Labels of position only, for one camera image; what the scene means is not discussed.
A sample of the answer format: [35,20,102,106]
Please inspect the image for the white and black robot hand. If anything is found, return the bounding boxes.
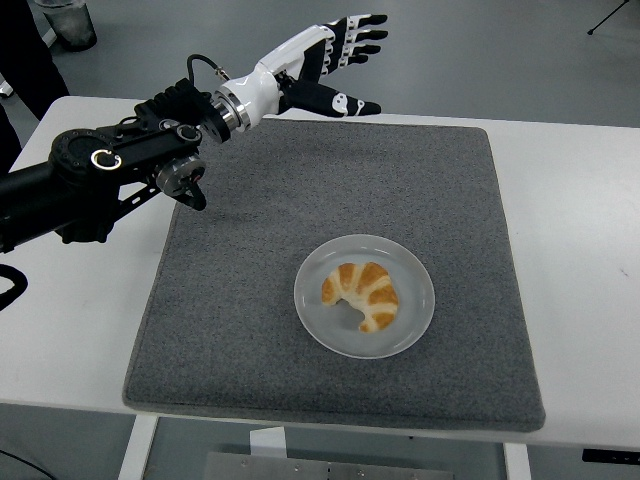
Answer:
[217,13,390,125]

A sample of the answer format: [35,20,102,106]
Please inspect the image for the golden croissant bread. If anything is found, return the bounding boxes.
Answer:
[320,261,401,335]

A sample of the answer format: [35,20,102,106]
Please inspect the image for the pale grey round plate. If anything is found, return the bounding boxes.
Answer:
[293,233,436,360]

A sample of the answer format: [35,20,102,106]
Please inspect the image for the grey metal plate with screws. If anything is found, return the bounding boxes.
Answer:
[202,451,456,480]

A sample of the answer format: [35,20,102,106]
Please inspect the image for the dark mesh waste bin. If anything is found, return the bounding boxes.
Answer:
[33,0,98,53]

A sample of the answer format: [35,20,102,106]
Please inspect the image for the grey felt mat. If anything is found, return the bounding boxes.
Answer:
[122,114,546,434]

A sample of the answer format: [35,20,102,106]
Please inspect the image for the person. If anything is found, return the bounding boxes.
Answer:
[0,0,70,174]

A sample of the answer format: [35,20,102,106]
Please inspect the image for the black tripod leg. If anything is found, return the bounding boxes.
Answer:
[587,0,634,36]

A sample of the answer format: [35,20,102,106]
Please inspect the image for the white table leg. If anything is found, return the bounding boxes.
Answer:
[117,414,161,480]
[502,442,533,480]

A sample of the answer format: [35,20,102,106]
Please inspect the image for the black label strip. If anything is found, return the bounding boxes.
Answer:
[581,448,640,464]

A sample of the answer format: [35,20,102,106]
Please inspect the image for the black cable loop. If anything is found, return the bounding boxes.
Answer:
[0,264,29,312]

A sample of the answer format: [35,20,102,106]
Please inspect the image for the white bracket under table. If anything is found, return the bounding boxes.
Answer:
[249,427,288,459]

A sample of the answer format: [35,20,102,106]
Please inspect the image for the thin black floor cable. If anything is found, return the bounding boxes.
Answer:
[0,446,51,480]

